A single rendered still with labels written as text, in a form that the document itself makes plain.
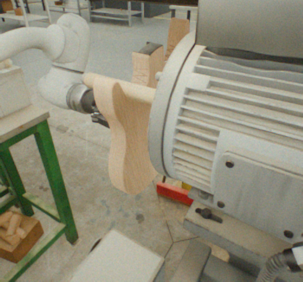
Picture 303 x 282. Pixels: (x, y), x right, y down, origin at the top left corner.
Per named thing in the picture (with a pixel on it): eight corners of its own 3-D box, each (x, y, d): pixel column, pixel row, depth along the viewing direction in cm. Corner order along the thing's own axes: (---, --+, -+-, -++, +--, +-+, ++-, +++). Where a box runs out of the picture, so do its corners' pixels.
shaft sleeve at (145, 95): (155, 101, 45) (159, 111, 47) (163, 87, 46) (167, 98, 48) (81, 80, 52) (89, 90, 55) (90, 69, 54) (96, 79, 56)
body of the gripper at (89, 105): (102, 104, 83) (123, 112, 80) (84, 118, 78) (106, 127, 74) (97, 85, 79) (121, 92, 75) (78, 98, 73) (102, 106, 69)
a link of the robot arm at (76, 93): (70, 115, 81) (84, 121, 78) (63, 91, 75) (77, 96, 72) (90, 102, 87) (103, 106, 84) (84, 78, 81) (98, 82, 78)
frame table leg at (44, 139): (80, 240, 159) (47, 117, 109) (73, 247, 155) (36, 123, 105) (73, 236, 161) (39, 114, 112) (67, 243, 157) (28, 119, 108)
